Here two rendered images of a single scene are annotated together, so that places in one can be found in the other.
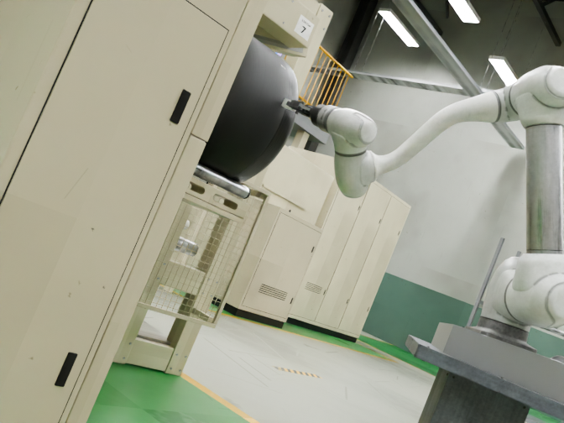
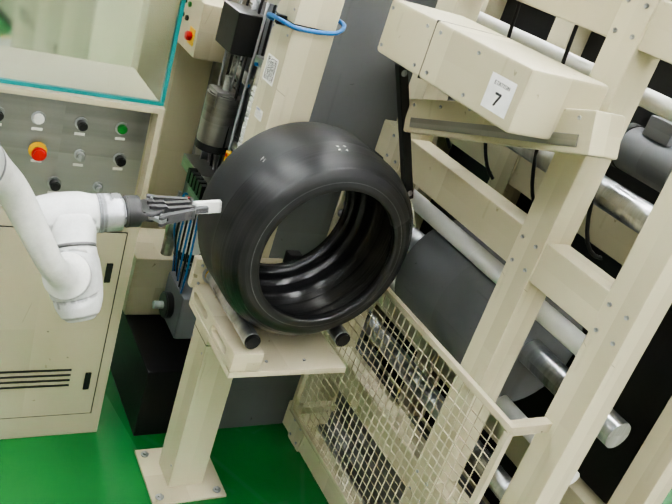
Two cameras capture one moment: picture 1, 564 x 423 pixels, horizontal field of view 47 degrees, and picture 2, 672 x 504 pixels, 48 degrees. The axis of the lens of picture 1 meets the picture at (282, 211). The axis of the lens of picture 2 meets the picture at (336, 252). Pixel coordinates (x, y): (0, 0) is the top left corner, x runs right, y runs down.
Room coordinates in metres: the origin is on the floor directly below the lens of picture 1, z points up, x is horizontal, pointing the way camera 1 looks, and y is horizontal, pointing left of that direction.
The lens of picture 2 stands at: (2.77, -1.52, 1.98)
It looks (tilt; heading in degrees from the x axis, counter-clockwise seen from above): 24 degrees down; 97
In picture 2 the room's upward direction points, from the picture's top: 19 degrees clockwise
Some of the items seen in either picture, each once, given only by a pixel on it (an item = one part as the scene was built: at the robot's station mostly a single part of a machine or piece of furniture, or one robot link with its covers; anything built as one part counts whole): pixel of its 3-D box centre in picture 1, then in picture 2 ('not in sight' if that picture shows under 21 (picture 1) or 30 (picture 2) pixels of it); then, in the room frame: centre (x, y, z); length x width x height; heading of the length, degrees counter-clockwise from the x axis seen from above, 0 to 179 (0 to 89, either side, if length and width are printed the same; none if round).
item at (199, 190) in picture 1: (204, 192); (225, 324); (2.32, 0.28, 0.83); 0.36 x 0.09 x 0.06; 131
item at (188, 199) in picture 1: (180, 195); (266, 334); (2.43, 0.38, 0.80); 0.37 x 0.36 x 0.02; 41
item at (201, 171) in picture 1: (212, 176); (231, 306); (2.33, 0.28, 0.90); 0.35 x 0.05 x 0.05; 131
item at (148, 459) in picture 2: not in sight; (180, 472); (2.24, 0.55, 0.01); 0.27 x 0.27 x 0.02; 41
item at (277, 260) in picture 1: (264, 263); not in sight; (7.45, -0.05, 0.62); 0.90 x 0.56 x 1.25; 140
